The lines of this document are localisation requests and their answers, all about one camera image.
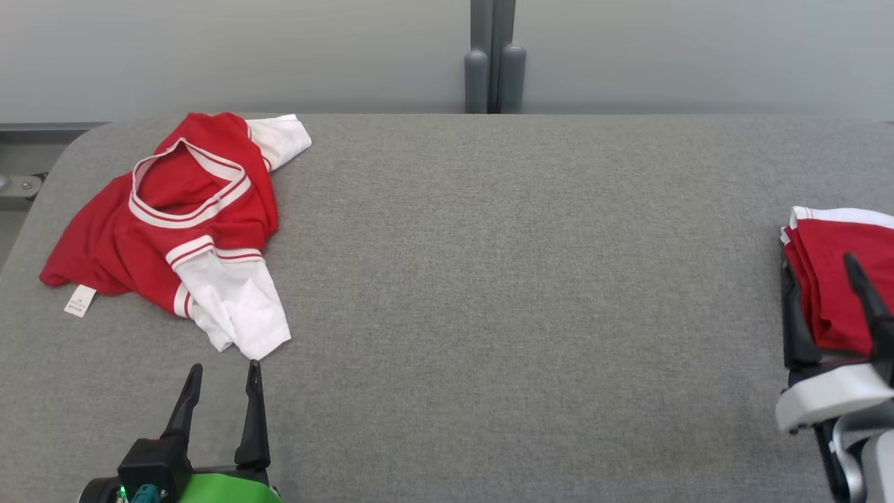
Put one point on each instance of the grey vertical frame post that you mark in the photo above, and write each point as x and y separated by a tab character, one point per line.
494	24

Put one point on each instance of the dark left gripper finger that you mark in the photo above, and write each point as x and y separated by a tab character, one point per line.
185	412
254	426

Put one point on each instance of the red white basketball jersey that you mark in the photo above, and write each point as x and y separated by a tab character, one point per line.
174	202

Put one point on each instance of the grey cylindrical post cap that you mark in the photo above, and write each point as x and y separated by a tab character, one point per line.
476	84
513	80

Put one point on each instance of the grey metal bracket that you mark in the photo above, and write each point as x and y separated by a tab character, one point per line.
21	188

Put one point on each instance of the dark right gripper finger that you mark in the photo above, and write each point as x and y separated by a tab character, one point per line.
878	321
796	335

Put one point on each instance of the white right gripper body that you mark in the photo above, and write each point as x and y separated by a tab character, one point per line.
831	395

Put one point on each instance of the grey fabric sofa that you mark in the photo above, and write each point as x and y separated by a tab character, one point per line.
524	279

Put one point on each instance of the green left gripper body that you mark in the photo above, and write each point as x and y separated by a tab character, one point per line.
227	489

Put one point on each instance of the red shorts white trim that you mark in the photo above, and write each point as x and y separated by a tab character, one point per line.
838	279

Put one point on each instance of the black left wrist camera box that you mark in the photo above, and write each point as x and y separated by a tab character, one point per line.
154	464

